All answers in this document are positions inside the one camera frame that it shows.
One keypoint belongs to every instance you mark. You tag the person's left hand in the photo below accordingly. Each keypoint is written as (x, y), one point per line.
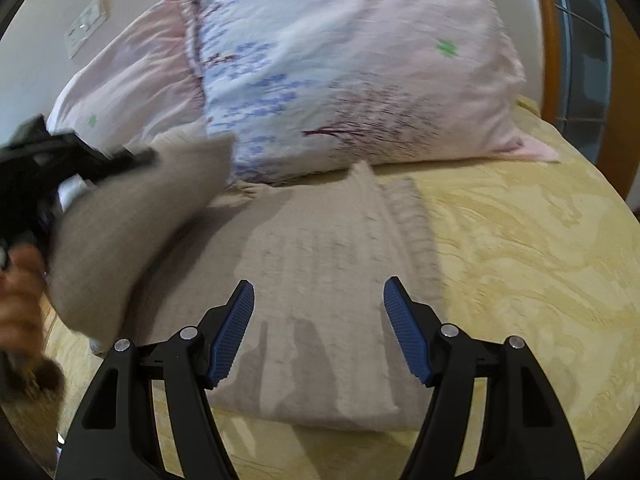
(20, 300)

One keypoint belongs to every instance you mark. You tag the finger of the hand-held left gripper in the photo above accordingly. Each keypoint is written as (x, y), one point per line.
(125, 160)

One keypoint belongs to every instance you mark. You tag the wooden headboard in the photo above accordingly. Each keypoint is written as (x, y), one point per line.
(550, 60)

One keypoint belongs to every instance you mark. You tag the white wall switch panel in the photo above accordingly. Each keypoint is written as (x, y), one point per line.
(87, 22)

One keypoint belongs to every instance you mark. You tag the blue floral tree-print pillow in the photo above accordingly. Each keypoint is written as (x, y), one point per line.
(350, 60)

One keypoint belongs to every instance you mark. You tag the pink floral pillow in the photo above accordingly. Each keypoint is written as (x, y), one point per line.
(140, 80)

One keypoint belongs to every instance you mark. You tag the person's left forearm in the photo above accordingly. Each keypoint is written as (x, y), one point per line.
(30, 375)

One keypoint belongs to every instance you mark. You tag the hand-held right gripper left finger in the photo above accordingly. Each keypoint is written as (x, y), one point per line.
(232, 330)

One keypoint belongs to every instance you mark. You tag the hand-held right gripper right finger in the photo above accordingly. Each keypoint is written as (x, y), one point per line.
(405, 330)

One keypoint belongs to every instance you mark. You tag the yellow patterned bedsheet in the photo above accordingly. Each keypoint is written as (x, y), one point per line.
(525, 260)

